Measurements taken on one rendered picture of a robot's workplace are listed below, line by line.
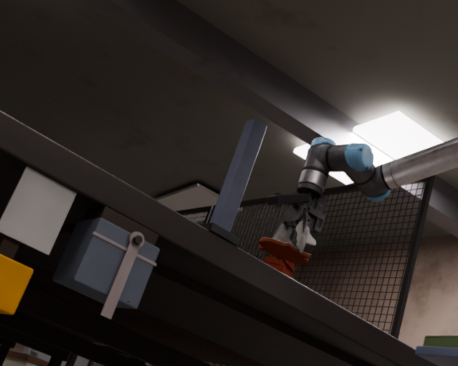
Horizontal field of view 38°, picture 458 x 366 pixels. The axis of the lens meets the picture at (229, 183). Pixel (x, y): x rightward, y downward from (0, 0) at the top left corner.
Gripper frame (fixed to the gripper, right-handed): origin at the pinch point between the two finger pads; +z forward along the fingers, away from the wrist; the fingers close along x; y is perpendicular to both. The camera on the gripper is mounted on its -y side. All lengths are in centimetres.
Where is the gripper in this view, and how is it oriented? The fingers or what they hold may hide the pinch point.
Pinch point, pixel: (283, 251)
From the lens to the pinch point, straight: 176.1
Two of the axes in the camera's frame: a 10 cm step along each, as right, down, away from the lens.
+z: -3.2, 8.7, -3.7
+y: 7.6, 4.7, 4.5
